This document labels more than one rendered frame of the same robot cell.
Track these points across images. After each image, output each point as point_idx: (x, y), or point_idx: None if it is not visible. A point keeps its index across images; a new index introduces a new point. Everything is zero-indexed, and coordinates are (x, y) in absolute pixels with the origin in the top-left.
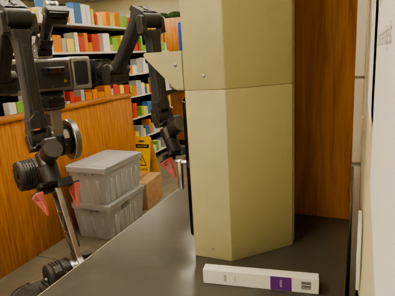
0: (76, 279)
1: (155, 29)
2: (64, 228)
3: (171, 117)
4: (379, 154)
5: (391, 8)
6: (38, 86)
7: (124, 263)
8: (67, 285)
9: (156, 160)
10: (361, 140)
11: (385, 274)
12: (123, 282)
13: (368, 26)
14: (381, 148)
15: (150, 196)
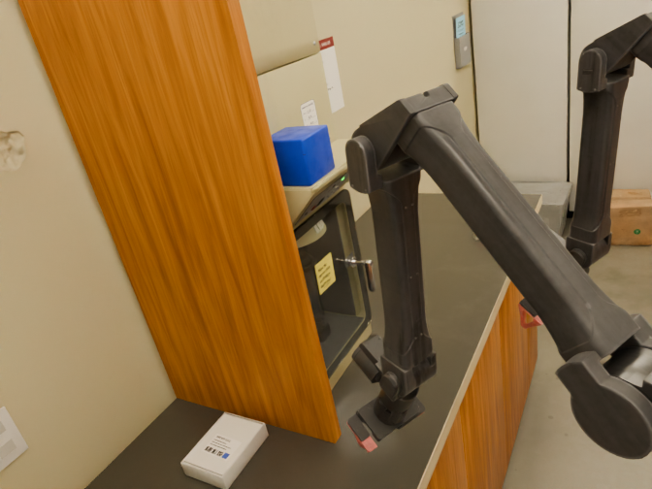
0: (478, 303)
1: (379, 174)
2: None
3: (381, 341)
4: (331, 100)
5: (331, 85)
6: (577, 173)
7: (441, 320)
8: (483, 298)
9: None
10: (23, 439)
11: (339, 100)
12: (434, 303)
13: (49, 195)
14: (332, 98)
15: None
